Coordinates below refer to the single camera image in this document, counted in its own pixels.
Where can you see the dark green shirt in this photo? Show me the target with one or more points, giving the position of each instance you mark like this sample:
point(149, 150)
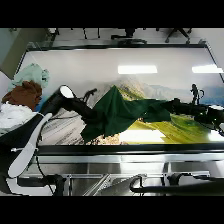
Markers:
point(121, 111)

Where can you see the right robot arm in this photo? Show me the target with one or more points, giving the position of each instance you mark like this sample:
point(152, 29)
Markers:
point(200, 111)

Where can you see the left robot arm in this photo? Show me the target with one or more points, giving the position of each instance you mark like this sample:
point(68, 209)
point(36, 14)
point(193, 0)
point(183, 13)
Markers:
point(23, 136)

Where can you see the black office chair base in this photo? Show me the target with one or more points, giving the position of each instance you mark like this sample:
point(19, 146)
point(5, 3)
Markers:
point(128, 36)
point(178, 33)

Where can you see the brown garment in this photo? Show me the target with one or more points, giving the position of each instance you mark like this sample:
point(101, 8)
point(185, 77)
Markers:
point(25, 95)

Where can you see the white garment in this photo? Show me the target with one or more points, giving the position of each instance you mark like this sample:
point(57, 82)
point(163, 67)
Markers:
point(13, 116)

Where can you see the silver frame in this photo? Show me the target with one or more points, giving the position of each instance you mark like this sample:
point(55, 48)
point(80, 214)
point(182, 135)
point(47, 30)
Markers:
point(110, 161)

